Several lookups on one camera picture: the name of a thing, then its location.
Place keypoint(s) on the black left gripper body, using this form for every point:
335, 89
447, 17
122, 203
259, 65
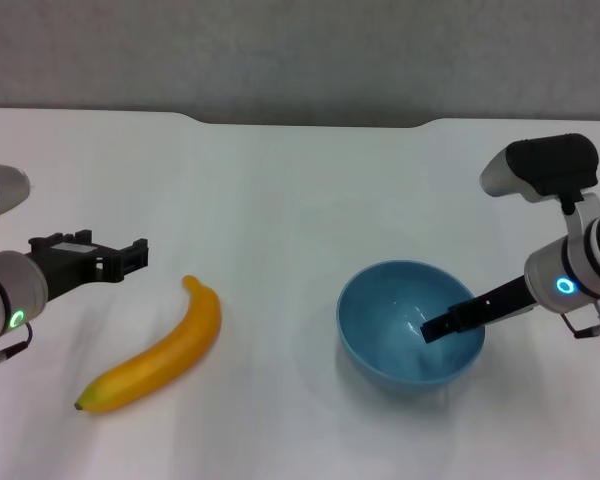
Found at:
65, 270

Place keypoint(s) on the right wrist camera housing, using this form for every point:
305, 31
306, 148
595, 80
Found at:
545, 165

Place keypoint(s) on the blue bowl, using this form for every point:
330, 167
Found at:
380, 325

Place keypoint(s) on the yellow banana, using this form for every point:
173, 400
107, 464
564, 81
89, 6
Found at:
180, 340

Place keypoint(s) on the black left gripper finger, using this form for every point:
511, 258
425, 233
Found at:
72, 236
125, 257

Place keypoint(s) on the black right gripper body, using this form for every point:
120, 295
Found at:
505, 300

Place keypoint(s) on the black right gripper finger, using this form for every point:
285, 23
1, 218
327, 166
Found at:
452, 322

